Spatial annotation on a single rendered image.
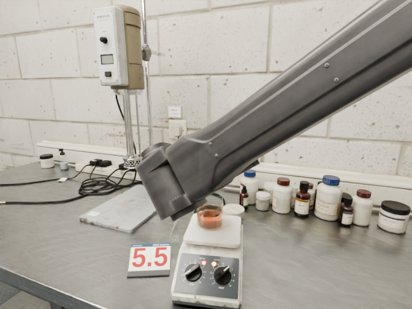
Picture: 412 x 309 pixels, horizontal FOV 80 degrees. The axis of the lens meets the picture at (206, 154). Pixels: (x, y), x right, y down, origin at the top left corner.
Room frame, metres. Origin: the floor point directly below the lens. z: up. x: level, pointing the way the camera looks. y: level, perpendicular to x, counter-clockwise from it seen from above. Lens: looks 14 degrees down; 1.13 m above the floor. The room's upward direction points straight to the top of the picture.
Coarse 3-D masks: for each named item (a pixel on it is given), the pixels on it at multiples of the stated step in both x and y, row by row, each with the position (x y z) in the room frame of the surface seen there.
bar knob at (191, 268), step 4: (192, 264) 0.41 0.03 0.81; (196, 264) 0.40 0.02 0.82; (188, 268) 0.40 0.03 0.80; (192, 268) 0.39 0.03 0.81; (196, 268) 0.39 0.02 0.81; (188, 272) 0.39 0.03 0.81; (192, 272) 0.39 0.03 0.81; (196, 272) 0.40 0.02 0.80; (200, 272) 0.40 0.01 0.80; (188, 276) 0.38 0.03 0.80; (192, 276) 0.39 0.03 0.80; (196, 276) 0.39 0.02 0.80; (192, 280) 0.38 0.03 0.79; (196, 280) 0.39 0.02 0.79
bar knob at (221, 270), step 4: (220, 268) 0.40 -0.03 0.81; (224, 268) 0.39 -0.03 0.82; (228, 268) 0.39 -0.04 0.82; (216, 272) 0.39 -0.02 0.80; (220, 272) 0.38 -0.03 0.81; (224, 272) 0.38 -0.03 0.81; (228, 272) 0.39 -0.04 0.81; (216, 276) 0.38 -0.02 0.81; (220, 276) 0.38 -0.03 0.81; (224, 276) 0.39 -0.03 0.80; (228, 276) 0.39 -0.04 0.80; (216, 280) 0.38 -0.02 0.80; (220, 280) 0.38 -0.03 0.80; (224, 280) 0.38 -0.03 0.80; (228, 280) 0.38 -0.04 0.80
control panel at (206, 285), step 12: (180, 264) 0.41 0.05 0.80; (216, 264) 0.41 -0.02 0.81; (228, 264) 0.41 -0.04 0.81; (180, 276) 0.39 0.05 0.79; (204, 276) 0.39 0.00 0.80; (180, 288) 0.38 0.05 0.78; (192, 288) 0.37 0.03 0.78; (204, 288) 0.37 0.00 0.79; (216, 288) 0.37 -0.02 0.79; (228, 288) 0.37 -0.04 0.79
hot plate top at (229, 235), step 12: (192, 216) 0.54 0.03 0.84; (228, 216) 0.54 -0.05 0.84; (192, 228) 0.49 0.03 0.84; (228, 228) 0.49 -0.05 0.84; (240, 228) 0.49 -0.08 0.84; (192, 240) 0.44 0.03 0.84; (204, 240) 0.44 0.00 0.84; (216, 240) 0.44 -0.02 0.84; (228, 240) 0.44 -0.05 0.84; (240, 240) 0.45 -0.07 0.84
